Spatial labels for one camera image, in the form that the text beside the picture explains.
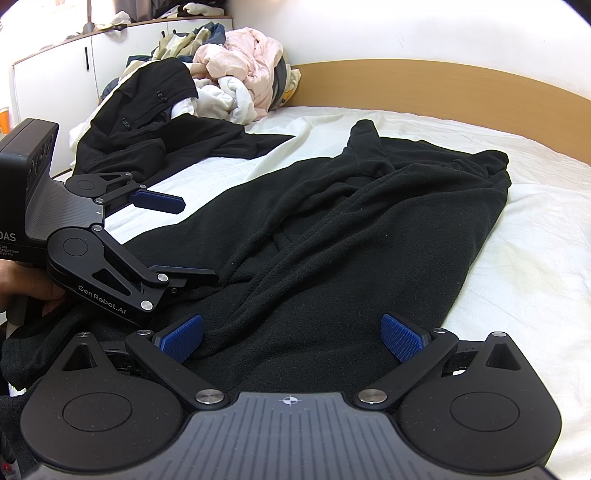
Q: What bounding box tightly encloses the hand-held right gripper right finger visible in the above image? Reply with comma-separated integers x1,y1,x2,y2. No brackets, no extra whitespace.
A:
355,314,522,409

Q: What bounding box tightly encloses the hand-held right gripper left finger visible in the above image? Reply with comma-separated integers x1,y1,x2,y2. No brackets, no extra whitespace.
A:
60,314,229,409

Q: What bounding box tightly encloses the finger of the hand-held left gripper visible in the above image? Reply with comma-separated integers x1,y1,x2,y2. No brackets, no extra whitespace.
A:
90,226,219,311
95,172,186,215

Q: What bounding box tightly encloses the black fleece sweater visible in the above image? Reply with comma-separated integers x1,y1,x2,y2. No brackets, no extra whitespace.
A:
0,120,513,403

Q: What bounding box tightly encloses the white and black clothes heap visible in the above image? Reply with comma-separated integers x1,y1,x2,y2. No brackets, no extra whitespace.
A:
99,1,232,31

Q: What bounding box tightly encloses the person's left hand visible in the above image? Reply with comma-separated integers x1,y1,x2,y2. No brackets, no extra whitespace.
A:
0,259,68,320

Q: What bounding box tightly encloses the white shirt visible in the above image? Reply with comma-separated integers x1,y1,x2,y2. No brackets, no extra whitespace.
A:
68,110,99,152

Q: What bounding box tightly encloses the black suit jacket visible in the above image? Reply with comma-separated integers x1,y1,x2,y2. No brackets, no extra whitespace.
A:
75,57,297,186

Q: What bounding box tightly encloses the white crumpled garment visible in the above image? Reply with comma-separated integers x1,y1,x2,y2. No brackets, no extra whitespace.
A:
170,75,260,126

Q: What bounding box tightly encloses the white cabinet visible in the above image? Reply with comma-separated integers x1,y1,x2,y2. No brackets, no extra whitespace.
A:
11,15,235,182

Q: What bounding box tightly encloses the beige garment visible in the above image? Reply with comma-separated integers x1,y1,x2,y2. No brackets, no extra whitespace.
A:
154,27,214,62

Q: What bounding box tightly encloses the yellow grey garment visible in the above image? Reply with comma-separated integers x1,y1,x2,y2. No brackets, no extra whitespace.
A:
269,59,304,112

